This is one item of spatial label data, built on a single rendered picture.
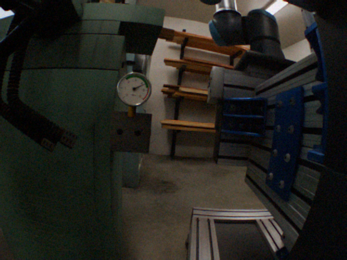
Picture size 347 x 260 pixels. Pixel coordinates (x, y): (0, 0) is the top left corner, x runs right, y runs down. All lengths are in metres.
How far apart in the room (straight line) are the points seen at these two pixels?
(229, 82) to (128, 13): 0.32
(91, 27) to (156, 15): 0.16
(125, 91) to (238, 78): 0.30
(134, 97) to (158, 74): 2.58
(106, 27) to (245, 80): 0.38
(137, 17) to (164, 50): 2.63
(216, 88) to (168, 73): 2.46
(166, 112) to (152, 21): 2.42
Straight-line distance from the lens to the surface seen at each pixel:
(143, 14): 0.43
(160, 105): 2.76
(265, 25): 0.60
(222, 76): 0.45
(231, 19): 0.64
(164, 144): 2.79
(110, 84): 0.36
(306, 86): 0.26
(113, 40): 0.39
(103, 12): 0.45
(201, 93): 2.37
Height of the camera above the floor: 0.61
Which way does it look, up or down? 3 degrees down
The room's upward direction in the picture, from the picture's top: 5 degrees clockwise
